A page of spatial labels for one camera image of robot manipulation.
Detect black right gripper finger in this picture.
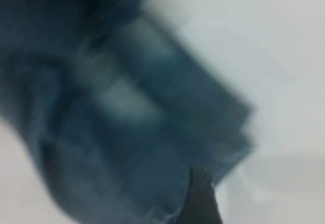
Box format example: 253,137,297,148
178,167,224,224

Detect blue denim pants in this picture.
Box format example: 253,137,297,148
0,0,257,224

